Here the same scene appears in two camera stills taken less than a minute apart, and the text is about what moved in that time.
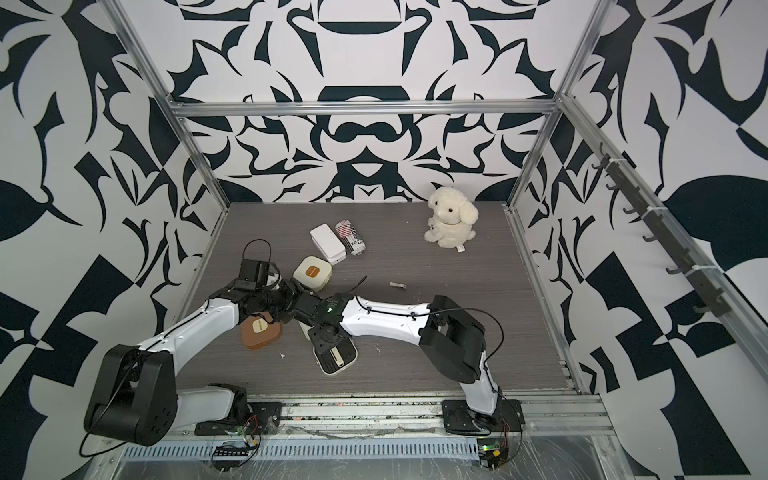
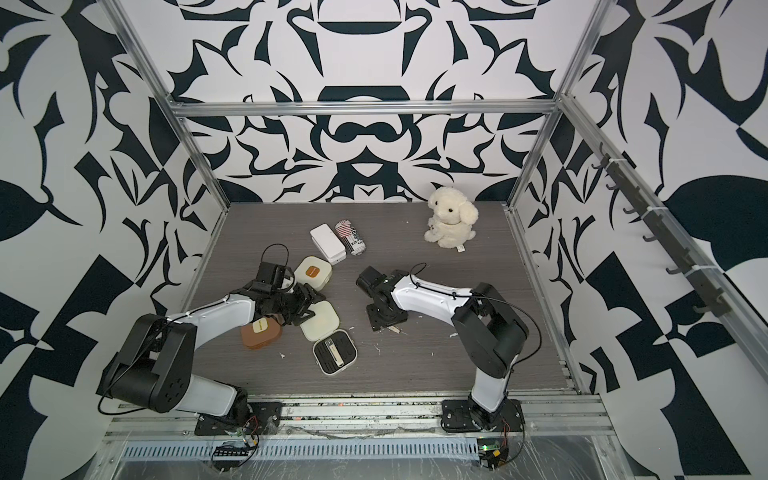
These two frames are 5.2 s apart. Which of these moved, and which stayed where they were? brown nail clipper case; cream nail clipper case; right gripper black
Moved: right gripper black
Stayed: cream nail clipper case; brown nail clipper case
